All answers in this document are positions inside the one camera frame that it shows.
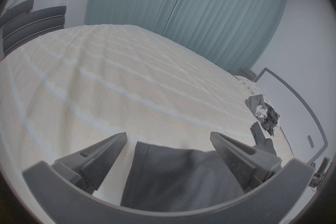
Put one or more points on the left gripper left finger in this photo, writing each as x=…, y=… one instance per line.
x=99, y=165

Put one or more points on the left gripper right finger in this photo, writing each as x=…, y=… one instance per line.
x=241, y=162

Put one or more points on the black trousers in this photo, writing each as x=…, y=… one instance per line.
x=183, y=178

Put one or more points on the pile of clothes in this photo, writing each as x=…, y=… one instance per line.
x=270, y=116

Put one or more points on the bed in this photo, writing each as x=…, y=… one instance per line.
x=105, y=73

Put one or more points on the white printed pillow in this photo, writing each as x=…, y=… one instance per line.
x=252, y=85

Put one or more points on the grey bedside table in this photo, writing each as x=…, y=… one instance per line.
x=245, y=73

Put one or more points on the dark grey chest of drawers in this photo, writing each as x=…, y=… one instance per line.
x=34, y=28

